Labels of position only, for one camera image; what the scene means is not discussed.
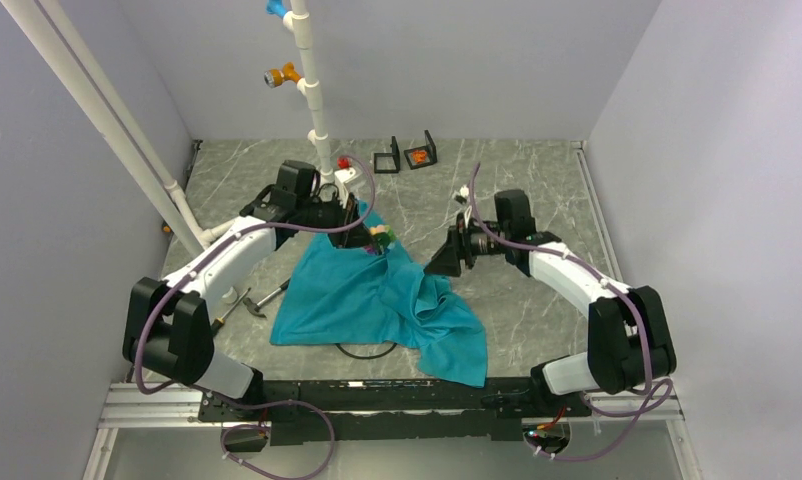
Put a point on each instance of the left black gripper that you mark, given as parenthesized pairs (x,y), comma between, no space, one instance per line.
(355,238)

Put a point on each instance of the blue fitting on pipe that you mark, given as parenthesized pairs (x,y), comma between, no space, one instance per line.
(276,8)

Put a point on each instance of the teal t-shirt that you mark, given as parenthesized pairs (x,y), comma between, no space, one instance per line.
(353,296)

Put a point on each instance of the yellow black screwdriver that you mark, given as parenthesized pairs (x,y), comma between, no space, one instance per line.
(220,321)

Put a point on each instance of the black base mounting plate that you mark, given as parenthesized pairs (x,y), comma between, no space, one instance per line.
(491,411)

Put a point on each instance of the white PVC pipe stand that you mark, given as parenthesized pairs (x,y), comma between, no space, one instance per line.
(56,39)

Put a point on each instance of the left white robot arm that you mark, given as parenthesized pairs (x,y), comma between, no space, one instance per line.
(169,335)

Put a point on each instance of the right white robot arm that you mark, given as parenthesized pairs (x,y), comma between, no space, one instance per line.
(629,342)

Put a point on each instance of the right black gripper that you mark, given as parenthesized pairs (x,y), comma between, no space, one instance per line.
(458,247)

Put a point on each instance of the colourful flower plush patch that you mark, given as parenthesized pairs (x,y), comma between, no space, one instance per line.
(382,239)

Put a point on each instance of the black square frame holder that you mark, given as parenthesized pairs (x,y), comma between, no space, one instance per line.
(429,146)

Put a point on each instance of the orange flashlight on pipe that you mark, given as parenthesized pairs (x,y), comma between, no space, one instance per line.
(277,77)

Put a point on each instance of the aluminium rail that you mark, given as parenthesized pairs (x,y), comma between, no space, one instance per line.
(178,407)

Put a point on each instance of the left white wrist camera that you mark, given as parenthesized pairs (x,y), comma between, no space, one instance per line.
(347,175)

